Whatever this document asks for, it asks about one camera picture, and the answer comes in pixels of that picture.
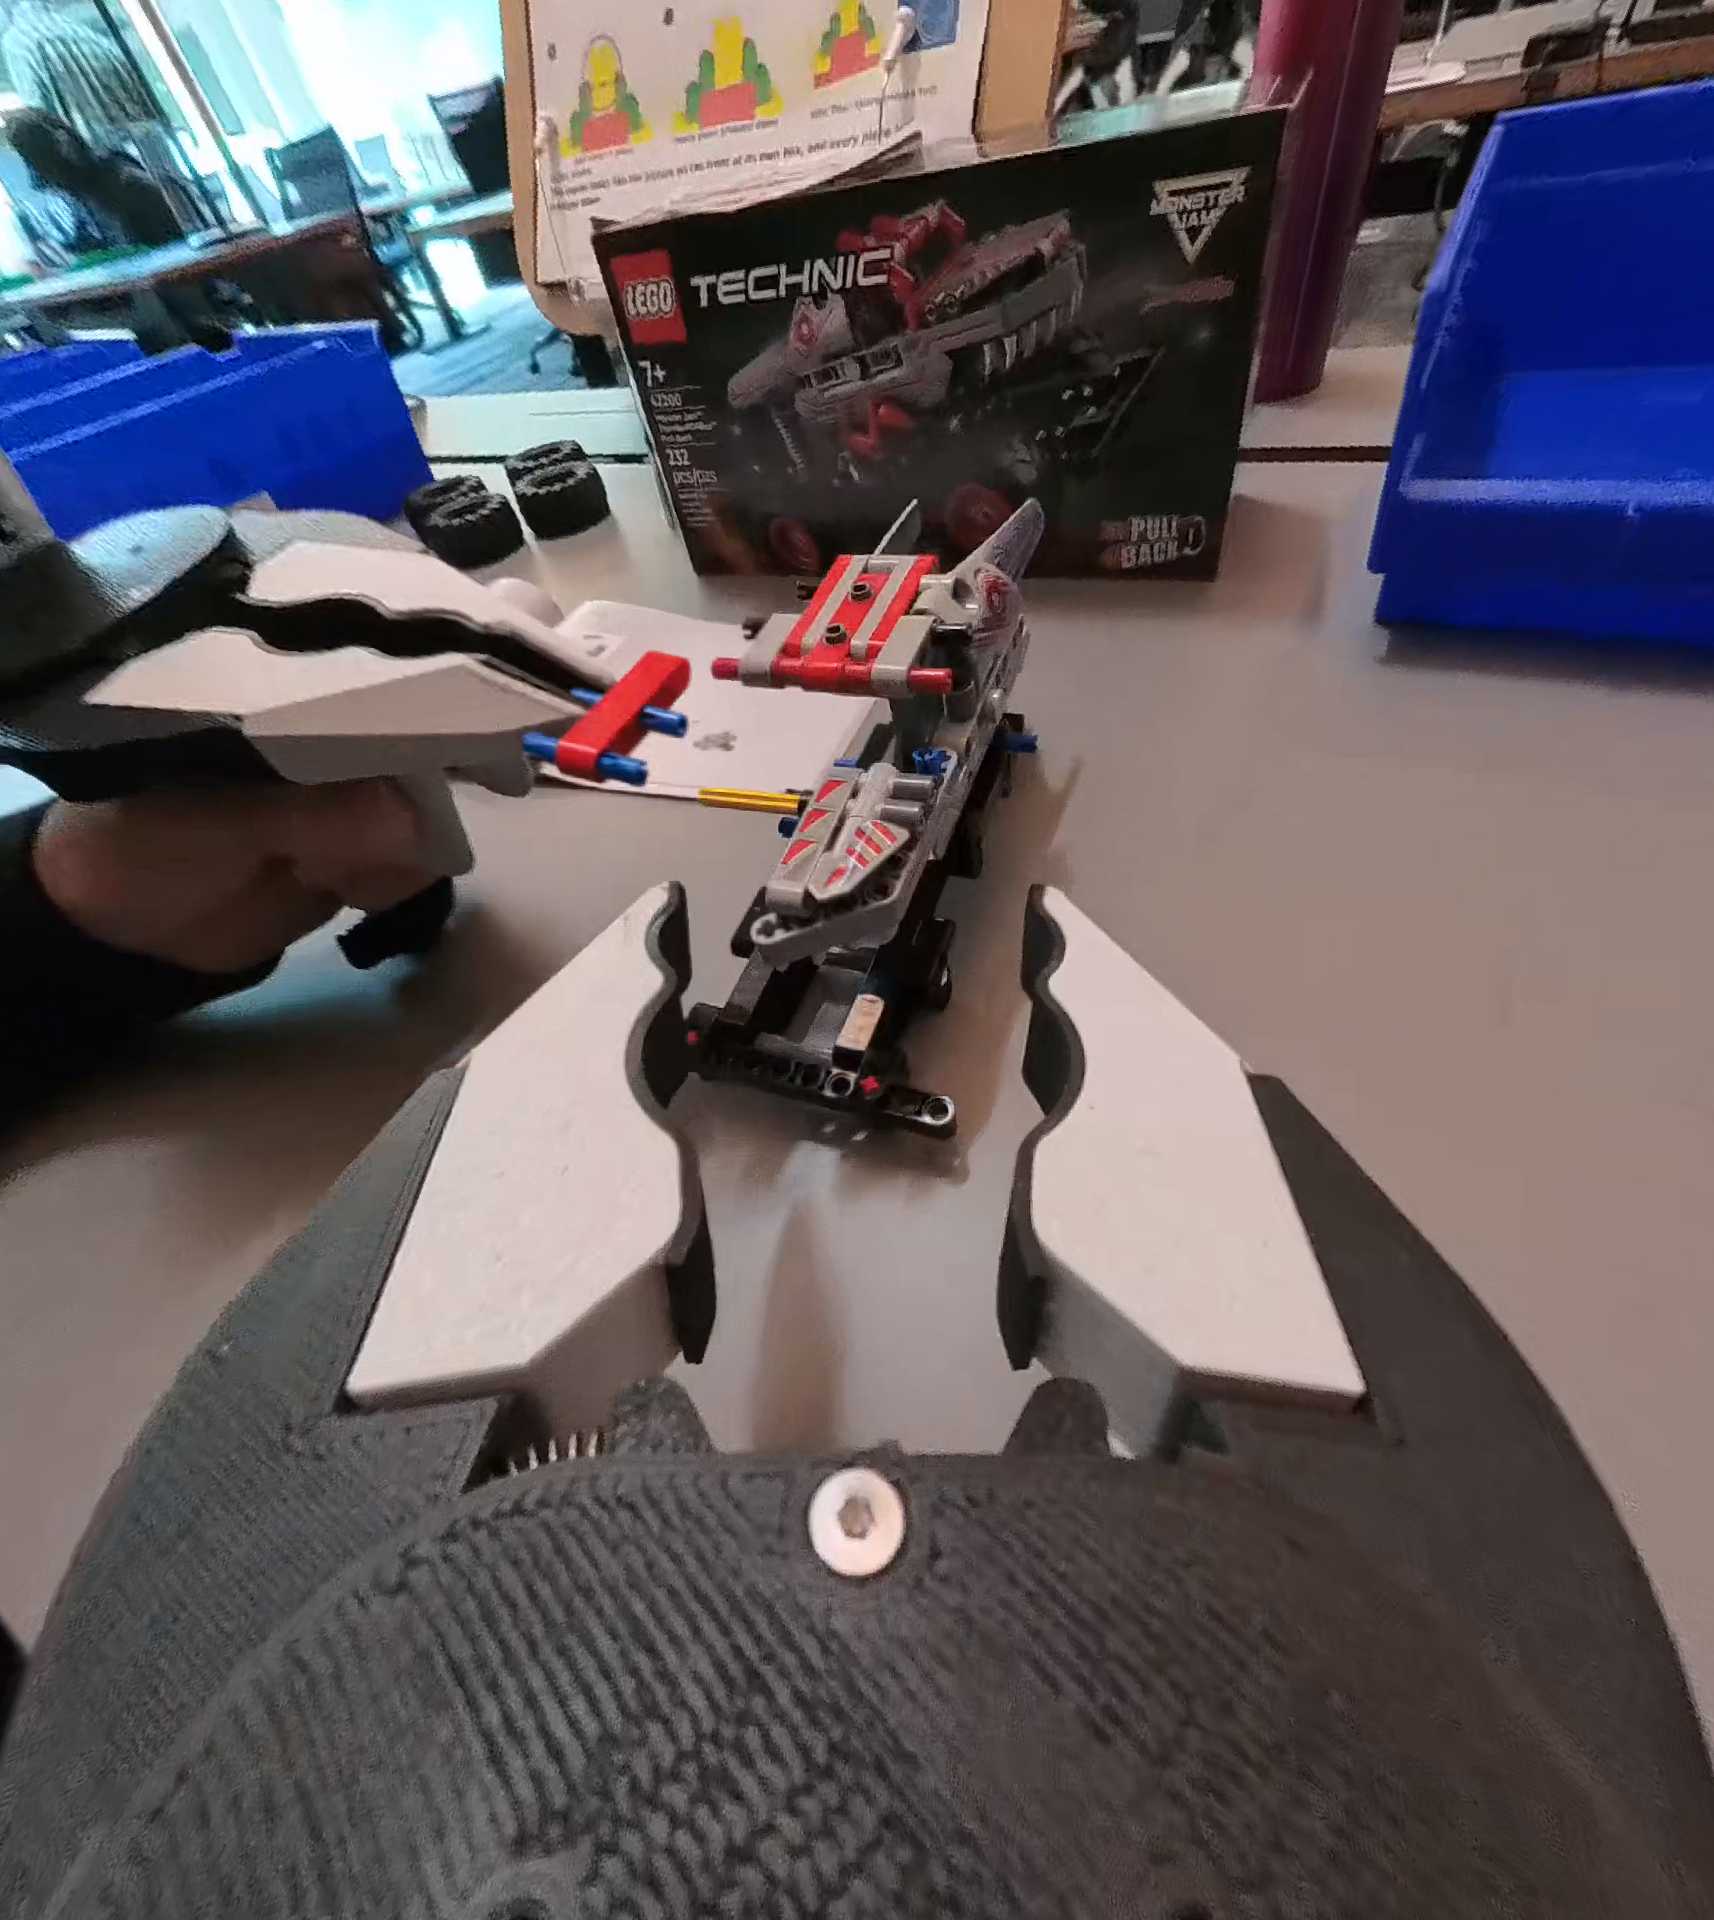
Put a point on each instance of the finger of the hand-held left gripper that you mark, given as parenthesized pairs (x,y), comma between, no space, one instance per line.
(377,713)
(392,584)

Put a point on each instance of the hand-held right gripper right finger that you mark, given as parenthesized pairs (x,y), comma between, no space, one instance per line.
(1186,1200)

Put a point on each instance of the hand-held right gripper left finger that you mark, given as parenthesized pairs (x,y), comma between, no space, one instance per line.
(526,1200)

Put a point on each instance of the red toy beam blue pins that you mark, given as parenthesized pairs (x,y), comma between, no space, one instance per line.
(617,721)

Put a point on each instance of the grey red toy brick vehicle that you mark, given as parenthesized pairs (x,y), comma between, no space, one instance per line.
(872,841)

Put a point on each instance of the grey desk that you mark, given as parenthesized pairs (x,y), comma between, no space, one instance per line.
(1396,974)

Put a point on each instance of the person's left hand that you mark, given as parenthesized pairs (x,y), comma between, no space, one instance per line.
(196,884)

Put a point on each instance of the black toy tire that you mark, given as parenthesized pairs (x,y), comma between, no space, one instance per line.
(560,488)
(465,521)

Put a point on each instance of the blue storage bin white tag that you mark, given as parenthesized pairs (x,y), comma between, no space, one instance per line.
(196,421)

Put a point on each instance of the white instruction booklet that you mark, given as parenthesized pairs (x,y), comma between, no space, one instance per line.
(767,705)

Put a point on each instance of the black toy set box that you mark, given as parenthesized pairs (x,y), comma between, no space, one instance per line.
(946,375)

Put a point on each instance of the instruction poster on board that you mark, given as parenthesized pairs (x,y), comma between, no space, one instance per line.
(1018,61)

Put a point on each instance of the maroon bottle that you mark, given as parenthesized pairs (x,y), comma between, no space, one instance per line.
(1330,195)

